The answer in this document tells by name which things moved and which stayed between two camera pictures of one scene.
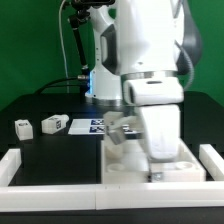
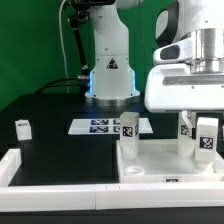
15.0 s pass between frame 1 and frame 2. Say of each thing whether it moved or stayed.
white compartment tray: moved
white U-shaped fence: stayed
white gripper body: moved
